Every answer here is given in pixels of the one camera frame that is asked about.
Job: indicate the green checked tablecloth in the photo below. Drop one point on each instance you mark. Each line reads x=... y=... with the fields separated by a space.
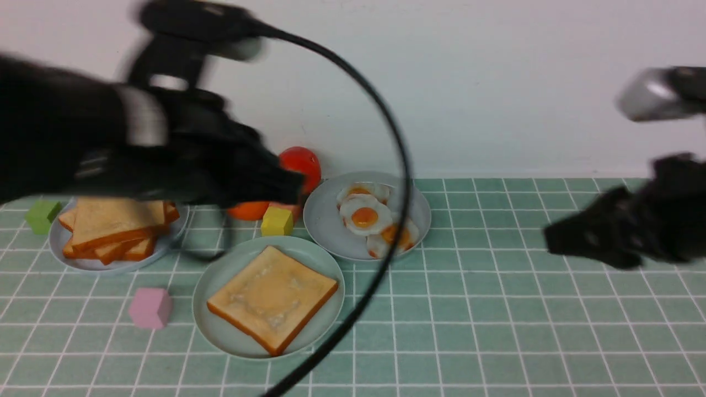
x=478 y=310

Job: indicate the fried egg front right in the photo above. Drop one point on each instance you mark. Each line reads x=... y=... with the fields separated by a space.
x=378 y=245

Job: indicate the green foam cube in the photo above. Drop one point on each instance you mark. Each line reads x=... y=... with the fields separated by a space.
x=41 y=215

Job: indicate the pale green empty plate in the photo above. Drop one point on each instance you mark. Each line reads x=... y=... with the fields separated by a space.
x=228 y=338

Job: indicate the yellow foam cube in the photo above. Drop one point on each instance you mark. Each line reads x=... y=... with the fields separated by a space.
x=277 y=221

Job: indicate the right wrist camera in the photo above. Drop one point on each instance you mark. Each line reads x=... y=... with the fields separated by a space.
x=661 y=94

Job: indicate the red tomato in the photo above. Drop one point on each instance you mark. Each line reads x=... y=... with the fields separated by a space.
x=303 y=161

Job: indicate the fried egg rear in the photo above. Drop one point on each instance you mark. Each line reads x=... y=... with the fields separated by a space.
x=381 y=192

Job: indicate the fried egg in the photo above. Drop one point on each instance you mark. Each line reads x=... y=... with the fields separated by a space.
x=378 y=245
x=381 y=192

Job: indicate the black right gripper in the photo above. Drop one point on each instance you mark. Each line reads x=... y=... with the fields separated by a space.
x=617 y=229

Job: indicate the light blue bread plate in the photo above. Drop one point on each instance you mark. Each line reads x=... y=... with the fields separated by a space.
x=59 y=236

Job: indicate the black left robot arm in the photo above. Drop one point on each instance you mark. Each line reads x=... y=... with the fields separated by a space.
x=68 y=134

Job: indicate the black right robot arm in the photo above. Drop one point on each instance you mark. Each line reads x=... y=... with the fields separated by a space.
x=664 y=220

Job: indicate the salmon pink foam cube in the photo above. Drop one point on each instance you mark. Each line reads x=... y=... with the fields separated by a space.
x=296 y=210

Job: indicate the orange fruit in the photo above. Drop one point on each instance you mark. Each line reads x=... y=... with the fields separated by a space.
x=249 y=211

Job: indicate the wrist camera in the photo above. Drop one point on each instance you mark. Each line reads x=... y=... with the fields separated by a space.
x=185 y=33
x=661 y=94

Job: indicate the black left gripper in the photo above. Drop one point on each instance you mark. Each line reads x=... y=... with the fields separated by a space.
x=179 y=149

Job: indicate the grey egg plate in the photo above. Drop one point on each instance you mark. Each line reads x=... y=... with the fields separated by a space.
x=323 y=223

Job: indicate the lowest toast slice in stack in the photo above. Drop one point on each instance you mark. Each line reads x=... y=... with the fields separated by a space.
x=134 y=250

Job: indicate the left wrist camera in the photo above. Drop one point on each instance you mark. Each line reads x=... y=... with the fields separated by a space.
x=185 y=33

